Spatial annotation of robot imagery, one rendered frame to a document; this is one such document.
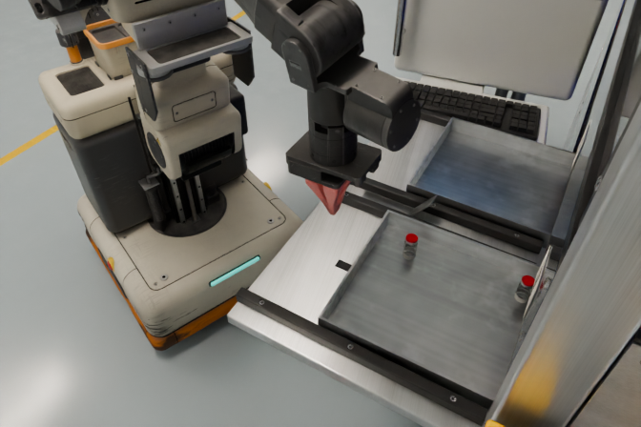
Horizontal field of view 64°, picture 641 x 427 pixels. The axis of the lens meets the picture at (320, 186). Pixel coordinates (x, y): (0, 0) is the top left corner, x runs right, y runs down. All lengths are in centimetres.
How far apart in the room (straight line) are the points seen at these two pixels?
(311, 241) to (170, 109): 57
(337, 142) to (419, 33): 96
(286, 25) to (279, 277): 49
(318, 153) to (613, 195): 32
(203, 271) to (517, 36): 114
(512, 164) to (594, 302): 71
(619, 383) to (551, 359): 5
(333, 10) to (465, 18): 98
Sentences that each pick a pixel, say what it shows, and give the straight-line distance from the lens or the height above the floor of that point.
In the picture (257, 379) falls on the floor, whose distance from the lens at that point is 178.
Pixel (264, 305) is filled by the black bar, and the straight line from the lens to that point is 82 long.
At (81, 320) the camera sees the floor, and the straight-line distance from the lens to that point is 206.
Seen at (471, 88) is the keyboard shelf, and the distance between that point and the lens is 155.
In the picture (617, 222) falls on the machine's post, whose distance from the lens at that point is 41.
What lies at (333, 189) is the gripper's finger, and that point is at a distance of 61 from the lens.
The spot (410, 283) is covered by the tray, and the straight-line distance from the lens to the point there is 88.
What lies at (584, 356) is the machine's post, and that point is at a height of 116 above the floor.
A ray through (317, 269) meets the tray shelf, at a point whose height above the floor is 88.
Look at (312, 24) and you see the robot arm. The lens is 50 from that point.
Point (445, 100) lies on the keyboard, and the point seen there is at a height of 83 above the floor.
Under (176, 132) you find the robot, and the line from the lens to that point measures 135.
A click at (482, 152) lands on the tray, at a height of 88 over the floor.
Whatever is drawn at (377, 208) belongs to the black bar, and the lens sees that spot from 96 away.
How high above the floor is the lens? 157
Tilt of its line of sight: 42 degrees down
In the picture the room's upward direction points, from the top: straight up
